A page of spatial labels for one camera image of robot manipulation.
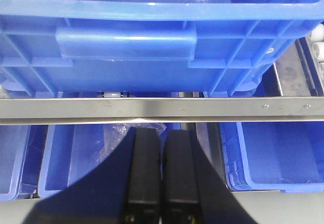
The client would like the blue crate upper middle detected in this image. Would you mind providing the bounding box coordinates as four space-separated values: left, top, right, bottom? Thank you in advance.
1 0 323 98

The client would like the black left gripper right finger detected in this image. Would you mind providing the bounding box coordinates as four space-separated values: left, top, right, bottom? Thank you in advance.
162 130 256 223

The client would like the blue bin lower left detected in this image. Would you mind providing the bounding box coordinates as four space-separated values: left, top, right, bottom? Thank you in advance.
1 125 48 202

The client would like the clear plastic bag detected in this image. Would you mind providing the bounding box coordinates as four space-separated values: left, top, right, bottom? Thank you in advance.
98 123 167 163

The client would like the blue bin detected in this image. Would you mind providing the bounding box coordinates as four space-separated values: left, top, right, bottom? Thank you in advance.
38 124 104 198
220 122 323 193
1 125 48 202

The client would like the blue bin lower middle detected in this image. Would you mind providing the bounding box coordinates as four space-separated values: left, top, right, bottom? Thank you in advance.
38 124 104 198

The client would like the blue bin lower right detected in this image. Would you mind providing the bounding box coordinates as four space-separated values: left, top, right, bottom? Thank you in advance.
220 122 323 193

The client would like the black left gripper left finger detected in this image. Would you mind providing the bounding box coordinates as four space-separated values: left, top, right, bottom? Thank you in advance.
23 128 161 223

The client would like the stainless steel upper shelf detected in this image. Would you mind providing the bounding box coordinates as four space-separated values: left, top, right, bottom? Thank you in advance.
1 97 323 125

